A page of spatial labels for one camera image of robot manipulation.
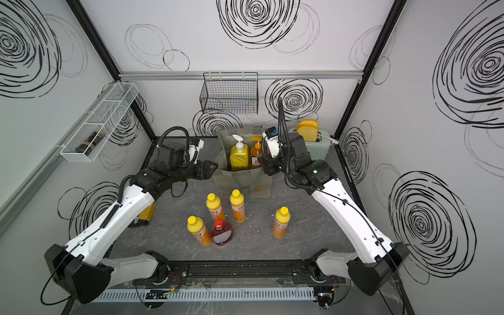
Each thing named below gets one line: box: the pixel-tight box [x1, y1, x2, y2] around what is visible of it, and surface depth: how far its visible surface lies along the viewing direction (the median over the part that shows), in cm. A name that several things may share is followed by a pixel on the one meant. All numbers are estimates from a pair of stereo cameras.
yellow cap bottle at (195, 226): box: [187, 215, 212, 247], surface depth 68 cm
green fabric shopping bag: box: [212, 126, 273, 199], surface depth 85 cm
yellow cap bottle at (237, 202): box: [229, 189, 246, 224], surface depth 75 cm
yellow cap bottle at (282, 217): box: [272, 206, 291, 239], surface depth 70 cm
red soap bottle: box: [210, 218, 233, 245], surface depth 74 cm
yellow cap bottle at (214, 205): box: [206, 192, 226, 222], surface depth 73 cm
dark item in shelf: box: [74, 129, 105, 156], surface depth 69 cm
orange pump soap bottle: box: [250, 135, 263, 170], surface depth 91 cm
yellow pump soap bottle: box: [229, 133, 249, 171], surface depth 90 cm
